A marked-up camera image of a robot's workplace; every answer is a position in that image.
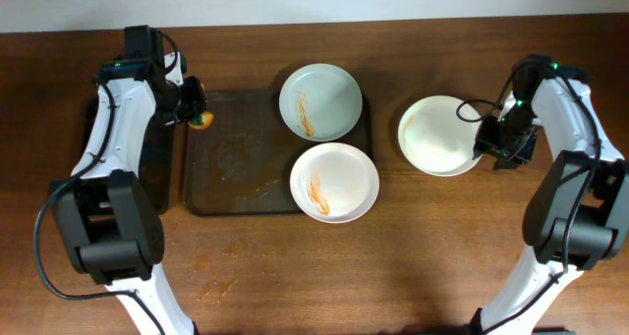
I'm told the brown plastic serving tray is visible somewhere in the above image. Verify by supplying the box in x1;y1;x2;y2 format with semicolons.
182;88;373;217

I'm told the white plate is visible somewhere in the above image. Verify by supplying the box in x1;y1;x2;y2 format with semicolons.
397;95;481;177
289;142;380;224

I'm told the green and yellow sponge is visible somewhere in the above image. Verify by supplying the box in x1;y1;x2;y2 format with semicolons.
188;111;214;131

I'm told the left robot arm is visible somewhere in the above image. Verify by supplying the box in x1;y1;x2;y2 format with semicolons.
35;26;213;334

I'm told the black rectangular tray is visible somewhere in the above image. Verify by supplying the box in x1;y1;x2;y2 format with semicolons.
78;96;176;214

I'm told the pale grey plate top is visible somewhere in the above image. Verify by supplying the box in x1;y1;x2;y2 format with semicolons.
278;63;363;142

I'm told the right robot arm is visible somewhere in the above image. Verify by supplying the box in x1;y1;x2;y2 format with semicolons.
465;55;628;334

